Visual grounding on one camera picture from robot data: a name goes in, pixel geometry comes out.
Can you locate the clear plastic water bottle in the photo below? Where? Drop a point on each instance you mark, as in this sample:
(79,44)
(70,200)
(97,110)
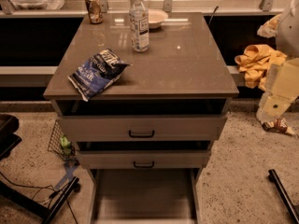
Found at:
(139,24)

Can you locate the blue tape cross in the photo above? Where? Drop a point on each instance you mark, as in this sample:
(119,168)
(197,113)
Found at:
(69,169)

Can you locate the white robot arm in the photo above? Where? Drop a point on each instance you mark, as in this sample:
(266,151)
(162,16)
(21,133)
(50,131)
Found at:
(287,38)

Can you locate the top grey drawer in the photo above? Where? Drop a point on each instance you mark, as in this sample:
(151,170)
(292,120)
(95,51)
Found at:
(142,128)

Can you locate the yellow crumpled cloth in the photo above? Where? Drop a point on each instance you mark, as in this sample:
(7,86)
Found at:
(255,63)

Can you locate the green object in basket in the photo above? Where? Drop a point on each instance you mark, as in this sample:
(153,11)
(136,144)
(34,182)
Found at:
(65,145)

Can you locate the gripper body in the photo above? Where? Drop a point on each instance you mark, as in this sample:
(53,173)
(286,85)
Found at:
(288,36)

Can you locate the crumpled brown snack wrapper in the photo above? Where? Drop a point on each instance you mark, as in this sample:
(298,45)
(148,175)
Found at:
(278,126)

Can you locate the brown soda can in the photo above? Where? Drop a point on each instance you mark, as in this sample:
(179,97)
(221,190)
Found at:
(94,11)

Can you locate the white bowl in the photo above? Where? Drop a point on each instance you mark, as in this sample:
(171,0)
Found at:
(156,18)

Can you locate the black wire mesh basket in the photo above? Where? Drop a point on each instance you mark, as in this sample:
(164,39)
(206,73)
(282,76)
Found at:
(54,145)

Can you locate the black metal leg left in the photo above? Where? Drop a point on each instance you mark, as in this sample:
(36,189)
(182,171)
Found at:
(47,209)

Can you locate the grey three-drawer cabinet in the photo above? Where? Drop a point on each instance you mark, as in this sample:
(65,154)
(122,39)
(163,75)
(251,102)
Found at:
(181,73)

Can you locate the black metal bar right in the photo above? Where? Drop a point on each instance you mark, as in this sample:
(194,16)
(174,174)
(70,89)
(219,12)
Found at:
(293,209)

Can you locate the black chair base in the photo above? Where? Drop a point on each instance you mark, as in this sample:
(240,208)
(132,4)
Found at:
(8,139)

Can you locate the middle grey drawer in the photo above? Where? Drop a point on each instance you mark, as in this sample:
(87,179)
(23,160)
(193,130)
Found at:
(130,159)

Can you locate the bottom grey open drawer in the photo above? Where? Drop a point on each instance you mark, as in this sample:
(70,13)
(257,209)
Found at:
(157,196)

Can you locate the blue chip bag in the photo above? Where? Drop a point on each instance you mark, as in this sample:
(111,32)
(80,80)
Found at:
(97,73)

